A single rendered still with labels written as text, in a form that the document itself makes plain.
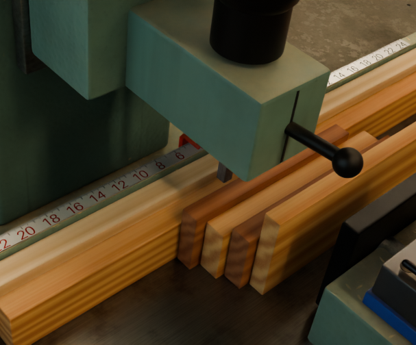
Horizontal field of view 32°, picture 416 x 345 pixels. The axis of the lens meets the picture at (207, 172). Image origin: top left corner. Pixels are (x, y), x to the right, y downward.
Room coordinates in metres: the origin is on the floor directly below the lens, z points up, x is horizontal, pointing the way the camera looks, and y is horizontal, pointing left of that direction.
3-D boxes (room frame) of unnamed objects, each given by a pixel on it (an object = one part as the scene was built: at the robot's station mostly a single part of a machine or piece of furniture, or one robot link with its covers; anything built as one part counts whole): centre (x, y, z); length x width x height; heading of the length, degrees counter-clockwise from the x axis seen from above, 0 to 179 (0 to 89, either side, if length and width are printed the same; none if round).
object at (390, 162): (0.43, -0.12, 0.94); 0.21 x 0.01 x 0.08; 138
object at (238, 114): (0.43, 0.00, 1.03); 0.14 x 0.07 x 0.09; 48
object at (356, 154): (0.37, -0.07, 1.04); 0.06 x 0.02 x 0.02; 48
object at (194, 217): (0.43, -0.05, 0.93); 0.18 x 0.02 x 0.06; 138
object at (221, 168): (0.42, -0.01, 0.97); 0.01 x 0.01 x 0.05; 48
